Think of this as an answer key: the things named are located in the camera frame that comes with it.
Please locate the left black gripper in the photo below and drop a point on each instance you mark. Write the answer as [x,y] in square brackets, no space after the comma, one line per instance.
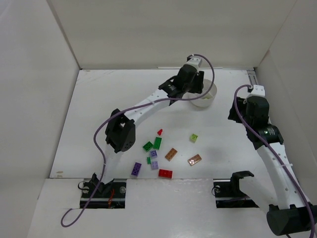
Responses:
[198,83]

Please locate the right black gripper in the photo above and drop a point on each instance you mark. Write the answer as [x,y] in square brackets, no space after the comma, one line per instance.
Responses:
[236,110]

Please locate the small lime green lego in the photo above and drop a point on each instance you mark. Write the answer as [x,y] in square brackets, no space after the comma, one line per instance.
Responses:
[193,138]

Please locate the dark green square lego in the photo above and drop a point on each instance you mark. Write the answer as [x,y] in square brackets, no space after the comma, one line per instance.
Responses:
[148,146]

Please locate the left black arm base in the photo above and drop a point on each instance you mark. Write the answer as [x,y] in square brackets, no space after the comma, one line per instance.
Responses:
[108,196]

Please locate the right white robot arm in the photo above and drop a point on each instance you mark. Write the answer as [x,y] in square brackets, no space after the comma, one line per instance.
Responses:
[288,211]

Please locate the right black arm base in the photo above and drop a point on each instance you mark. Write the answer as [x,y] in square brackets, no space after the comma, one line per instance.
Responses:
[227,192]

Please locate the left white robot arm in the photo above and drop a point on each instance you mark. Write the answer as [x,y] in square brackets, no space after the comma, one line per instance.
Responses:
[122,124]

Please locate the white round divided container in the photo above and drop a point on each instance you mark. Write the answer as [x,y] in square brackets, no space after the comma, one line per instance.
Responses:
[211,94]

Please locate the brown orange lego plate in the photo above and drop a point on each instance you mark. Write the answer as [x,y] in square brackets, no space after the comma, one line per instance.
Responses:
[195,159]

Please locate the light purple lego brick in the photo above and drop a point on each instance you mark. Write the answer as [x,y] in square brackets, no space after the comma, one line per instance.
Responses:
[153,154]

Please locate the pale lavender lego brick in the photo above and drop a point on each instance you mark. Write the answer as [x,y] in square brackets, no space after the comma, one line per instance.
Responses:
[154,165]

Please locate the red rectangular lego brick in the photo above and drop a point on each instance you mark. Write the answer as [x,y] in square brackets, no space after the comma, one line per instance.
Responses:
[167,174]

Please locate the dark purple lego brick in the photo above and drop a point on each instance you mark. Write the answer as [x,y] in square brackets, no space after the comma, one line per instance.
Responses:
[136,169]

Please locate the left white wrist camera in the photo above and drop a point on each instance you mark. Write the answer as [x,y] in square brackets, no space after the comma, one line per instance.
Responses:
[194,61]

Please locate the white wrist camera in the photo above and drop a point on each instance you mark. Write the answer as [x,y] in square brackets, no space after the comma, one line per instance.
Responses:
[194,61]
[256,90]

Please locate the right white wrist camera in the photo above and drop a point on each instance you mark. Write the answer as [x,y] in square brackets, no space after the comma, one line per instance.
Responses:
[256,90]

